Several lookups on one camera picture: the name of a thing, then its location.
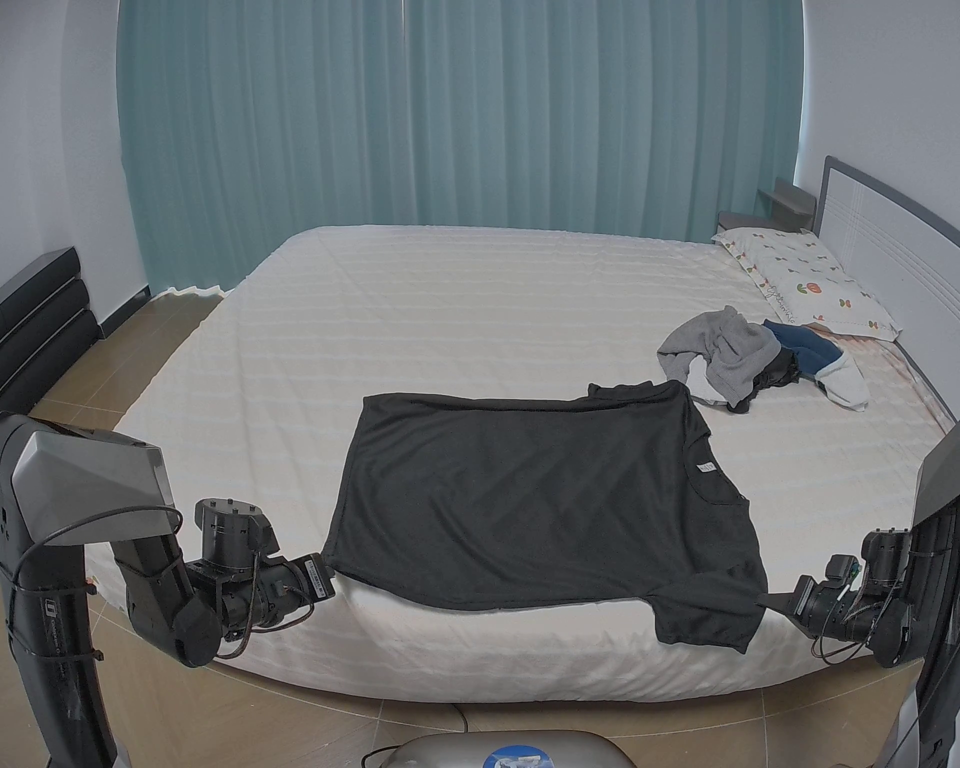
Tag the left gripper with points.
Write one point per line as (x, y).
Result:
(289, 589)

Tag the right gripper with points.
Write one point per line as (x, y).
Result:
(829, 611)

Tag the black T-shirt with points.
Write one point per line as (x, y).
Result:
(540, 487)

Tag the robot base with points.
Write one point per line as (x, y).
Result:
(510, 750)

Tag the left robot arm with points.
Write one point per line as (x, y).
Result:
(75, 480)

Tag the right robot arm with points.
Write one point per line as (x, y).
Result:
(937, 480)

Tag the pile of clothes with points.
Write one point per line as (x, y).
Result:
(739, 349)

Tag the bed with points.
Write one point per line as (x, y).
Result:
(487, 300)

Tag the white printed pillow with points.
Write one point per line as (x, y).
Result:
(810, 281)

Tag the black chest of drawers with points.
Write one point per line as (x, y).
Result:
(41, 322)

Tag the grey bedside table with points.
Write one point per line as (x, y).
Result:
(780, 202)

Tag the blue-green curtain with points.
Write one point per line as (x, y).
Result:
(262, 135)
(600, 112)

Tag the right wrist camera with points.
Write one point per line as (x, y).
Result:
(841, 568)

